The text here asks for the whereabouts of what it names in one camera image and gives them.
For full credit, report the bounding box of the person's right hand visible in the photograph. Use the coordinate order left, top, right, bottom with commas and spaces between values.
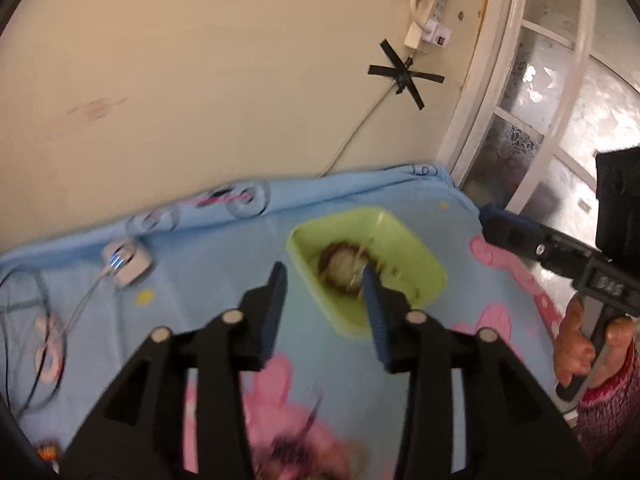
552, 295, 638, 391

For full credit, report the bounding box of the black cable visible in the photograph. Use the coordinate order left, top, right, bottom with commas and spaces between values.
0, 270, 67, 417

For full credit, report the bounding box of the white charger cable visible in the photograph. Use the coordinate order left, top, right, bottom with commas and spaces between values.
62, 267, 113, 333

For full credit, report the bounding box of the blue cartoon printed blanket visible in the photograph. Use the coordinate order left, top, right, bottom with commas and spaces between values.
0, 162, 576, 480

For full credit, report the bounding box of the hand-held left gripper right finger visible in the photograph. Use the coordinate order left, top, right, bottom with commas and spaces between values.
361, 265, 593, 480

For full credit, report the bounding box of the black tape cross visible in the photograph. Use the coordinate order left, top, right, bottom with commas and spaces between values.
368, 39, 446, 111

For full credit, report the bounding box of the white charger box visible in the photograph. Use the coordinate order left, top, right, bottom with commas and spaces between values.
101, 240, 154, 288

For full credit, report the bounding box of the brown beaded bracelet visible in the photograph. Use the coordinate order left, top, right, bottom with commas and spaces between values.
317, 241, 386, 300

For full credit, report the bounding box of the green plastic tray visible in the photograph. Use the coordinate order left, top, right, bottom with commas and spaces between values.
286, 206, 447, 338

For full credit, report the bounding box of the dark beaded necklace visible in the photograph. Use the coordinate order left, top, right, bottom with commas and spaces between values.
250, 395, 361, 480

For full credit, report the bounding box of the white framed glass door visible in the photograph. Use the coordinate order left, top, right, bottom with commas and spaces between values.
439, 0, 640, 281

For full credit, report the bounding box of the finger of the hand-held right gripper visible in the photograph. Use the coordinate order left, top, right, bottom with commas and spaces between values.
479, 204, 601, 281

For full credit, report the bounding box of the grey power strip cable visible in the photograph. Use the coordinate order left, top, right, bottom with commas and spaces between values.
315, 52, 416, 179

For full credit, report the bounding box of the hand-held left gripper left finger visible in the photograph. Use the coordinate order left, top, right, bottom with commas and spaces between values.
60, 261, 289, 480

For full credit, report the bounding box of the person's right forearm red sleeve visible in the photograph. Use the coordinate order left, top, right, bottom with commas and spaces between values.
575, 327, 640, 466

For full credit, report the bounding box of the white power strip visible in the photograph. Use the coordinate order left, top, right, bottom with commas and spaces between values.
404, 0, 453, 52

